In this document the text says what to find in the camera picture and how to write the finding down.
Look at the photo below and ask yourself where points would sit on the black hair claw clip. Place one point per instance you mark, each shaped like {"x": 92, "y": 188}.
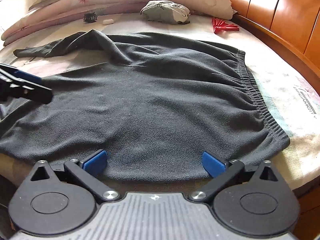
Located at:
{"x": 90, "y": 17}

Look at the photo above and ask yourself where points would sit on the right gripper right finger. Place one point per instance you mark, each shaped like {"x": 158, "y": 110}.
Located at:
{"x": 224, "y": 174}

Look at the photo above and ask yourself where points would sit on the red folding fan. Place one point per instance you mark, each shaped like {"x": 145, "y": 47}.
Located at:
{"x": 220, "y": 25}

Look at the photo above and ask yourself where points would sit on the dark grey trousers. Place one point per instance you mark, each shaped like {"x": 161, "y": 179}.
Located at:
{"x": 156, "y": 104}

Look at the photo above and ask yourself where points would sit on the bundled grey white cloth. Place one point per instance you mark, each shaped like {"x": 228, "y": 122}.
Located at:
{"x": 166, "y": 12}

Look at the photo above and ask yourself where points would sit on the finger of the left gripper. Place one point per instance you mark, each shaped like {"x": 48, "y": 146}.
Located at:
{"x": 20, "y": 74}
{"x": 12, "y": 87}

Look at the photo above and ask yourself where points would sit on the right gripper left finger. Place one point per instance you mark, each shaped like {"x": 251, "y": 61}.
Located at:
{"x": 84, "y": 173}

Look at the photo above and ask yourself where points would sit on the striped pastel bed sheet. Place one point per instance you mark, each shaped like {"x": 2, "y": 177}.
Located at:
{"x": 290, "y": 98}

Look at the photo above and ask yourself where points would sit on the folded floral pink quilt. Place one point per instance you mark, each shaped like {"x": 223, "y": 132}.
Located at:
{"x": 125, "y": 0}

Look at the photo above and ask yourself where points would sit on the wooden orange headboard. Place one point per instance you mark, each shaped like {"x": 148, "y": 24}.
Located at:
{"x": 289, "y": 27}

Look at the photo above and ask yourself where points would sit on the white earbuds case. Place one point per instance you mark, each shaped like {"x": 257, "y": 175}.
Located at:
{"x": 108, "y": 22}

